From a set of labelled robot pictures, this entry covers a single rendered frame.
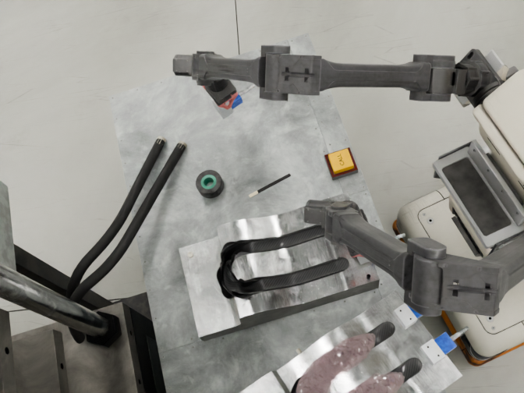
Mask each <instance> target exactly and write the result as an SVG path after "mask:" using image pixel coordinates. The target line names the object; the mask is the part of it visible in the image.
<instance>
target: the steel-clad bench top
mask: <svg viewBox="0 0 524 393"><path fill-rule="evenodd" d="M271 45H285V46H289V45H290V46H291V48H290V54H282V55H292V54H294V55H317V54H316V52H315V50H314V47H313V44H312V42H311V40H310V36H309V34H308V33H307V34H303V35H300V36H297V37H293V38H290V39H288V40H285V41H280V42H278V43H275V44H271ZM230 81H231V82H232V84H233V85H234V86H235V88H236V90H237V92H238V93H239V92H240V91H242V90H244V89H246V88H247V87H248V86H250V85H251V84H253V83H250V82H245V81H238V80H230ZM253 85H254V86H255V87H254V88H253V89H252V90H250V91H248V92H247V93H245V94H244V95H242V96H241V98H242V100H243V102H242V104H240V105H238V106H237V107H235V108H233V109H232V110H233V113H232V114H231V115H230V116H228V117H227V118H225V119H223V118H222V117H221V116H220V114H219V113H218V111H217V110H216V109H215V107H214V104H213V101H212V100H211V98H212V97H211V96H210V95H209V93H208V92H207V91H206V90H205V89H204V88H203V87H202V86H197V81H196V80H192V77H191V76H176V75H174V76H170V77H168V78H165V79H163V80H158V81H155V82H153V83H149V84H146V85H143V86H141V87H136V88H133V89H131V90H127V91H124V92H121V93H118V94H114V95H112V96H109V100H110V104H111V108H112V116H113V120H114V124H115V131H116V136H117V141H118V145H119V152H120V156H121V160H122V168H123V172H124V176H125V181H126V188H127V193H129V191H130V190H131V188H132V186H133V184H134V182H135V180H136V177H137V176H138V174H139V172H140V169H141V168H142V166H143V164H144V162H145V161H146V159H147V156H148V154H149V153H150V150H151V148H152V147H153V145H154V142H155V140H156V139H157V138H158V136H163V137H164V138H165V139H166V142H165V145H164V146H163V148H162V150H161V153H160V154H159V156H158V159H157V160H156V162H155V164H154V167H153V168H152V170H151V172H150V174H149V176H148V178H147V181H146V182H145V184H144V186H143V188H142V190H141V192H140V195H139V196H138V198H137V200H136V203H135V204H134V206H133V209H132V210H131V213H132V217H133V218H134V217H135V215H136V213H137V211H138V210H139V208H140V206H141V204H142V203H143V201H144V199H145V198H146V196H147V194H148V193H149V191H150V189H151V187H152V186H153V184H154V182H155V181H156V179H157V177H158V176H159V174H160V172H161V170H162V169H163V167H164V166H165V163H166V162H167V160H168V159H169V157H170V155H171V153H172V152H173V150H174V149H175V146H176V145H177V143H178V142H179V141H180V140H181V141H184V142H185V143H186V145H187V147H186V149H185V150H184V152H183V154H182V156H181V158H180V159H179V161H178V163H177V165H176V166H175V168H174V170H173V171H172V173H171V175H170V176H169V178H168V180H167V182H166V183H165V185H164V187H163V189H162V191H161V192H160V194H159V196H158V198H157V199H156V201H155V202H154V205H153V207H152V208H151V209H150V212H149V213H148V215H147V217H146V218H145V220H144V222H143V224H142V225H141V227H140V229H139V231H138V233H137V234H136V241H137V245H138V249H139V253H140V260H141V265H142V269H143V276H144V281H145V285H146V290H147V297H148V301H149V305H150V312H151V317H152V321H153V325H154V333H155V337H156V342H157V346H158V353H159V357H160V361H161V369H162V373H163V378H164V382H165V389H166V393H240V392H241V391H243V390H244V389H246V388H248V387H249V386H250V385H251V384H253V383H254V382H256V381H258V380H259V379H261V378H262V377H263V376H264V375H266V374H268V373H269V372H271V371H276V370H278V369H279V368H281V367H282V366H284V365H285V364H286V363H288V362H290V361H291V360H292V359H294V358H295V357H297V356H298V353H297V351H296V350H297V349H298V348H300V349H301V351H302V352H303V351H305V350H306V349H307V348H309V347H310V346H311V345H312V344H313V343H315V342H316V341H318V340H319V339H320V338H322V337H324V336H325V335H326V334H327V333H329V332H330V331H332V330H334V329H335V328H337V327H339V326H341V325H342V324H344V323H346V322H348V321H349V320H351V319H353V318H355V317H357V316H359V315H360V314H361V313H363V312H364V311H366V310H368V309H369V308H371V307H372V306H373V305H375V304H376V303H378V302H379V301H381V300H382V299H383V298H385V297H386V296H388V295H390V294H391V293H393V291H395V290H397V291H398V293H399V294H400V295H401V297H402V298H403V299H404V293H405V290H404V289H402V288H401V287H400V286H399V285H398V283H397V281H396V280H395V279H393V277H392V276H390V274H388V273H387V272H385V271H383V270H382V269H381V268H379V267H378V266H377V265H375V268H376V270H377V273H378V276H379V279H380V282H379V288H378V289H379V290H378V289H373V290H370V291H368V292H363V293H360V294H358V295H355V296H350V297H348V298H344V299H340V300H338V301H334V302H332V303H328V304H324V305H322V306H318V307H314V308H312V309H309V310H304V311H302V312H299V313H294V314H292V315H289V316H286V317H282V318H278V319H276V320H272V321H268V322H266V323H263V324H258V325H256V326H253V327H248V328H246V329H243V330H240V331H236V332H233V333H230V334H227V335H223V336H220V337H217V338H213V339H210V340H207V341H205V342H204V341H203V340H201V339H200V338H199V337H198V333H197V327H196V323H195V320H194V315H193V309H192V306H191V302H190V298H189V292H188V288H187V284H186V278H185V275H184V270H183V267H182V261H181V257H180V253H179V249H180V248H183V247H185V246H190V245H193V244H195V243H200V242H203V241H205V240H208V239H213V238H214V237H216V236H218V233H217V229H216V227H217V226H219V225H223V224H226V223H229V222H231V221H238V220H242V219H248V218H262V217H268V216H273V215H277V214H283V213H285V212H288V211H292V210H295V209H297V208H300V207H304V206H306V202H307V201H308V200H324V199H327V198H330V197H334V196H337V195H340V194H343V193H347V192H348V194H349V197H350V200H351V201H354V202H355V203H356V204H357V205H358V207H359V209H363V212H364V214H365V215H366V217H367V220H368V222H369V224H371V225H373V226H374V227H376V228H379V229H380V230H382V231H383V232H384V229H383V226H382V224H381V221H380V219H379V216H378V214H377V210H376V208H375V206H374V202H373V200H372V198H371V195H370V192H369V190H368V188H367V185H366V182H365V179H364V177H363V174H362V172H361V169H360V167H359V164H358V161H357V159H356V156H355V154H354V151H353V149H352V145H351V143H350V141H349V138H348V135H347V133H346V131H345V127H344V125H343V123H342V119H341V117H340V115H339V113H338V109H337V107H336V104H335V101H334V98H333V97H332V94H331V91H330V89H327V90H324V91H320V95H319V96H310V95H299V94H289V98H288V101H270V100H265V99H260V98H259V96H260V88H259V87H257V86H256V85H255V84H253ZM311 105H312V106H311ZM348 147H350V150H351V152H352V156H353V157H354V160H355V162H356V166H357V168H358V173H356V174H352V175H348V176H346V177H343V178H340V179H336V180H332V178H331V175H330V172H329V170H328V166H327V164H326V161H325V159H324V155H325V154H330V153H333V152H335V151H338V150H342V149H345V148H348ZM206 170H214V171H216V172H218V173H219V174H220V176H221V178H222V180H223V182H224V189H223V191H222V192H221V194H220V195H219V196H216V197H215V198H206V197H203V196H202V195H201V194H200V192H199V191H198V189H197V187H196V180H197V176H198V175H199V174H200V173H201V172H204V171H206ZM289 173H290V175H291V176H290V177H288V178H287V179H284V180H282V181H280V182H279V183H277V184H275V185H273V186H271V187H269V188H268V189H266V190H264V191H262V192H260V193H258V194H257V195H255V196H252V197H249V195H250V194H251V193H254V192H255V191H257V190H259V189H261V188H263V187H265V186H266V185H268V184H270V183H272V182H274V181H276V180H278V179H280V178H281V177H283V176H285V175H287V174H289ZM342 191H343V192H342ZM194 342H195V343H194ZM166 351H167V352H166Z"/></svg>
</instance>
